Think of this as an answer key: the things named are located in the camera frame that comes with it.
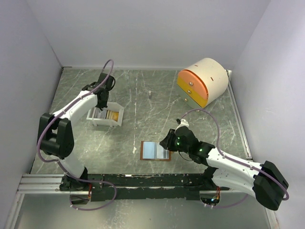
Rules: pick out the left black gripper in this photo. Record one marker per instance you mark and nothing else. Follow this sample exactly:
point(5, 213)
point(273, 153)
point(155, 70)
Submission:
point(102, 105)

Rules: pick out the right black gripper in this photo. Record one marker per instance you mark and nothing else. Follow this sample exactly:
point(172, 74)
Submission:
point(167, 141)

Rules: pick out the white card tray box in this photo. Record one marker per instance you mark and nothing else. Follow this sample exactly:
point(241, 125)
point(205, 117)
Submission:
point(107, 122)

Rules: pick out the brown leather card holder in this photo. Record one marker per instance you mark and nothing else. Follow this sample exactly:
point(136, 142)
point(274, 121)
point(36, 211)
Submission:
point(153, 151)

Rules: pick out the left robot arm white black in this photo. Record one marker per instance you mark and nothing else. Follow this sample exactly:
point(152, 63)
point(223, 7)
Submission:
point(55, 134)

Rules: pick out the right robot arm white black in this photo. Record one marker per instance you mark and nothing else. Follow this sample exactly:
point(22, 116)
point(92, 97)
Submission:
point(264, 181)

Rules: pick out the stack of cards in tray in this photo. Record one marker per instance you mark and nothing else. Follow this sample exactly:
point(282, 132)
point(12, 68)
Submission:
point(106, 114)

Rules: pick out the cream round drawer cabinet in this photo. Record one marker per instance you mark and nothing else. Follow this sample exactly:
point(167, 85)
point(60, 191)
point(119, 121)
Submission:
point(202, 82)

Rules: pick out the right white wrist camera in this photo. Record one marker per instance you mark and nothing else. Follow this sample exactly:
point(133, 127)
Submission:
point(182, 122)

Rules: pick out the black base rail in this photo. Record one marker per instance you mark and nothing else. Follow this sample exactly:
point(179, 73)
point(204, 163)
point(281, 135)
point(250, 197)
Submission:
point(104, 187)

